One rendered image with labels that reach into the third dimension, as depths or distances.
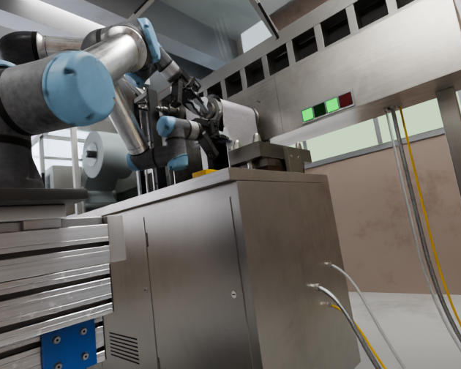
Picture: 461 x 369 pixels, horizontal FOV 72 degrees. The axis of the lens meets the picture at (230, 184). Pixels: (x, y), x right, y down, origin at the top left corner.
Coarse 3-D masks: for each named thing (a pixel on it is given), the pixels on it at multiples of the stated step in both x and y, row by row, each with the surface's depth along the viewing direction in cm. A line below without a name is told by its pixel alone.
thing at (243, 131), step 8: (224, 120) 138; (232, 120) 142; (240, 120) 146; (232, 128) 141; (240, 128) 145; (248, 128) 150; (256, 128) 155; (232, 136) 140; (240, 136) 144; (248, 136) 149; (232, 144) 139; (240, 144) 143
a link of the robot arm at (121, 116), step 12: (84, 48) 86; (120, 96) 98; (120, 108) 99; (120, 120) 101; (132, 120) 104; (120, 132) 105; (132, 132) 105; (132, 144) 108; (144, 144) 110; (132, 156) 112; (144, 156) 112; (132, 168) 115; (144, 168) 116
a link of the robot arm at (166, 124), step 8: (160, 120) 113; (168, 120) 111; (176, 120) 113; (184, 120) 117; (160, 128) 112; (168, 128) 111; (176, 128) 113; (184, 128) 115; (168, 136) 112; (176, 136) 121; (184, 136) 115
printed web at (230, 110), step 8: (224, 104) 140; (232, 104) 146; (224, 112) 139; (232, 112) 143; (240, 112) 148; (248, 112) 152; (248, 120) 151; (224, 144) 156; (192, 152) 173; (200, 152) 178; (192, 160) 172; (200, 160) 176; (192, 168) 171; (200, 168) 175; (176, 176) 162; (184, 176) 166
